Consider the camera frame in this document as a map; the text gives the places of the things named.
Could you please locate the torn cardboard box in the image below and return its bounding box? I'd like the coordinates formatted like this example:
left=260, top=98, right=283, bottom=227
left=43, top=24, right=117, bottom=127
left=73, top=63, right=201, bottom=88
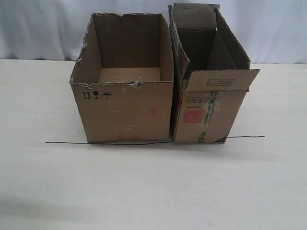
left=69, top=13, right=174, bottom=143

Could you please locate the tall taped cardboard box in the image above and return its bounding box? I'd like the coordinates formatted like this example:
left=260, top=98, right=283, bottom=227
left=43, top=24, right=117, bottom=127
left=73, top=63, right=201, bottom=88
left=168, top=3, right=259, bottom=143

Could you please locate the thin black line marker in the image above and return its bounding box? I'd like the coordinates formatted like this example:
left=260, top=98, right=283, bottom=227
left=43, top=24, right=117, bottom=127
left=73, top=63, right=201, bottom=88
left=45, top=135, right=266, bottom=146

